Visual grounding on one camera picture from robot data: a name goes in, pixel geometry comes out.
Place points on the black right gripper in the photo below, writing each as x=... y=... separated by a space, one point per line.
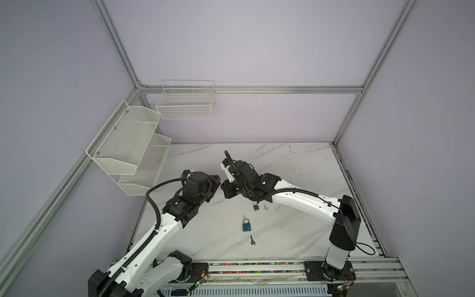
x=227 y=193

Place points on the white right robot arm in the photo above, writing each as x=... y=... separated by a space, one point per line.
x=341 y=214

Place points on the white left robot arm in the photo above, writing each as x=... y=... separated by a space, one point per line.
x=134 y=275

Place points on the large blue padlock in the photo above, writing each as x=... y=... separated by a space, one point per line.
x=246 y=225

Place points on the lower white mesh shelf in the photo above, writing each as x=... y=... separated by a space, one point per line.
x=149 y=167

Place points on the white mesh shelf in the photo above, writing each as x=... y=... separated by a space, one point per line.
x=119 y=147
x=149 y=167

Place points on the upper white mesh shelf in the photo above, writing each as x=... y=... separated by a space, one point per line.
x=119 y=147

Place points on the white wire basket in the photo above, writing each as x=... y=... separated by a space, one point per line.
x=186 y=100

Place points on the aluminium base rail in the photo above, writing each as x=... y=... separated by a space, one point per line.
x=364 y=277

